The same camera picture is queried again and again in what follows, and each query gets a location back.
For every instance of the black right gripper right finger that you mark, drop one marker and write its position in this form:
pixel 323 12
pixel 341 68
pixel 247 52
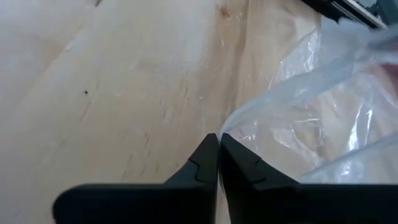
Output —
pixel 295 205

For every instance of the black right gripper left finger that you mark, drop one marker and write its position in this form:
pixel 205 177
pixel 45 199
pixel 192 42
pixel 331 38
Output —
pixel 155 205

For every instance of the clear plastic bag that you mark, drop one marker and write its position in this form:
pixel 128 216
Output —
pixel 326 118

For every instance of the black aluminium rail frame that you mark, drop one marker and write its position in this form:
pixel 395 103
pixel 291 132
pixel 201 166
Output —
pixel 329 7

